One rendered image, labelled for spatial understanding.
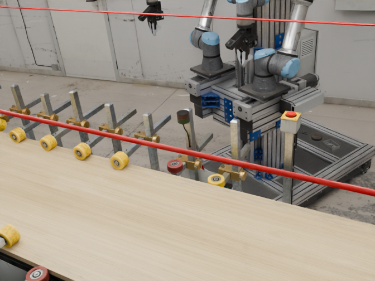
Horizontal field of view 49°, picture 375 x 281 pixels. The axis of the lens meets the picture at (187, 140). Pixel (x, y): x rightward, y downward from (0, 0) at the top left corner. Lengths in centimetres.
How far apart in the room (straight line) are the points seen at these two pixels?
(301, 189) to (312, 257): 144
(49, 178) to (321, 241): 132
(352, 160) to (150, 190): 187
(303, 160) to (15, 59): 471
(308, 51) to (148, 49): 273
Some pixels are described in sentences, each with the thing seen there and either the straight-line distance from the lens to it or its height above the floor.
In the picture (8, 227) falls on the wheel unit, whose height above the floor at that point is 98.
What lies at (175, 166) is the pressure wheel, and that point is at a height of 91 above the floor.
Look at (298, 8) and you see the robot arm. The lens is 235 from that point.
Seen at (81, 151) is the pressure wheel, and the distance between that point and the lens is 223.
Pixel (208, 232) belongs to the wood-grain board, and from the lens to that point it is 169.
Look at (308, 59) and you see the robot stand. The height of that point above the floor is 105.
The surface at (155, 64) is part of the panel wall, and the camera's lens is 523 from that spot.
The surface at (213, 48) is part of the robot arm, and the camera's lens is 276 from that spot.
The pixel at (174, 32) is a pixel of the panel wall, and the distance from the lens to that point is 495.
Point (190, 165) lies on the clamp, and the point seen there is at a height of 85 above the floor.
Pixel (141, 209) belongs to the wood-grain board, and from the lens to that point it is 184.
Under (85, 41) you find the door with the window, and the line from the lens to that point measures 572.
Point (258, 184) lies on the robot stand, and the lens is 306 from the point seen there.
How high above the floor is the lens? 206
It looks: 31 degrees down
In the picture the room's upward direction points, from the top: 6 degrees counter-clockwise
